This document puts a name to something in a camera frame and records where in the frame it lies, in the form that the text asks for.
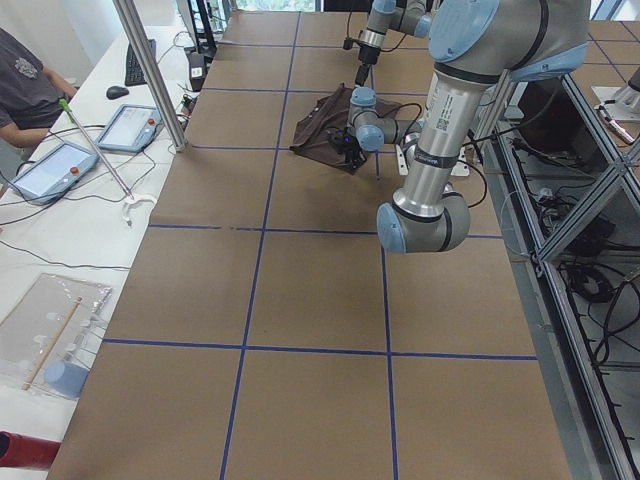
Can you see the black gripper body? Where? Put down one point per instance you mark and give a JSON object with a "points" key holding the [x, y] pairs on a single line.
{"points": [[352, 148], [369, 53]]}

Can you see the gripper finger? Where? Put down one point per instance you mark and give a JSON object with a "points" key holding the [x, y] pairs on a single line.
{"points": [[353, 161], [362, 75]]}

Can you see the dark brown t-shirt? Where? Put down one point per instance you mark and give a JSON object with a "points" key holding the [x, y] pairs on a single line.
{"points": [[345, 127]]}

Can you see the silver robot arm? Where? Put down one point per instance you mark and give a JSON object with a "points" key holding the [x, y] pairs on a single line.
{"points": [[471, 43], [412, 19]]}

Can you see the far teach pendant tablet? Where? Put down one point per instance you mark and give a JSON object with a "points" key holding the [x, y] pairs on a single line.
{"points": [[130, 130]]}

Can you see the teach pendant tablet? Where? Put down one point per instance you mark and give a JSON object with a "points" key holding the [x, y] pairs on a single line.
{"points": [[130, 130], [53, 175]]}

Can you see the black keyboard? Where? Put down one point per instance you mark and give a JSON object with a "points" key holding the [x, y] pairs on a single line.
{"points": [[134, 74]]}

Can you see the white plastic hook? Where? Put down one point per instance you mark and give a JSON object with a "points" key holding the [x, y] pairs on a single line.
{"points": [[132, 202]]}

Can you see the black computer mouse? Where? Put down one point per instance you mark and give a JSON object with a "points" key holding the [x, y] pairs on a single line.
{"points": [[116, 92]]}

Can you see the near teach pendant tablet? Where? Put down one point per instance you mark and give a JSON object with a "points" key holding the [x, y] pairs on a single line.
{"points": [[53, 175]]}

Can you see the seated person grey shirt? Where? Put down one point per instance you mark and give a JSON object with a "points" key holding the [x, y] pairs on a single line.
{"points": [[30, 94]]}

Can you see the clear plastic sheet bag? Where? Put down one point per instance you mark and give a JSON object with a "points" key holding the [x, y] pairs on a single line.
{"points": [[29, 326]]}

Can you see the light blue cup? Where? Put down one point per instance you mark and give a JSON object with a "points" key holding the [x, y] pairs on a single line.
{"points": [[66, 378]]}

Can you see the wooden stick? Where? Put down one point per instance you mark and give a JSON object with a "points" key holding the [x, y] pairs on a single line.
{"points": [[51, 345]]}

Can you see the red cylinder object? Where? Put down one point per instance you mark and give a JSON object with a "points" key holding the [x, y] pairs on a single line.
{"points": [[26, 452]]}

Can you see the aluminium side rail frame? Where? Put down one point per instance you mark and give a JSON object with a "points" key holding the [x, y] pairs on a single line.
{"points": [[567, 193]]}

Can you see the aluminium frame post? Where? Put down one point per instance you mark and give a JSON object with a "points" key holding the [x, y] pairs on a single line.
{"points": [[135, 32]]}

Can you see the metal rod green handle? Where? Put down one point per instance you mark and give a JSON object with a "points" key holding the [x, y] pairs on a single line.
{"points": [[124, 187]]}

